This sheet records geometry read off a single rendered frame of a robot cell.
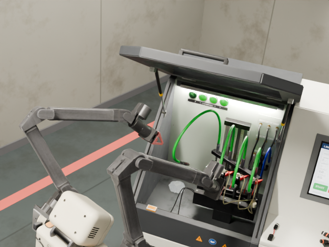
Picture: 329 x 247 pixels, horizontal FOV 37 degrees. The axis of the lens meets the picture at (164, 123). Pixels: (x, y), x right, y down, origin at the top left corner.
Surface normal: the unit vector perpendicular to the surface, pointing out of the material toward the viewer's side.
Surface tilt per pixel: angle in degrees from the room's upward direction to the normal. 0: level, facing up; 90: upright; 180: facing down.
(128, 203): 78
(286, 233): 0
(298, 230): 0
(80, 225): 48
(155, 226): 90
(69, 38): 90
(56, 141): 0
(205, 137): 90
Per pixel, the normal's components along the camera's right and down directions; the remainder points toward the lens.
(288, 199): -0.31, 0.27
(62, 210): -0.44, -0.30
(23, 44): 0.74, 0.40
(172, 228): -0.34, 0.48
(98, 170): 0.07, -0.84
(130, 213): 0.58, 0.29
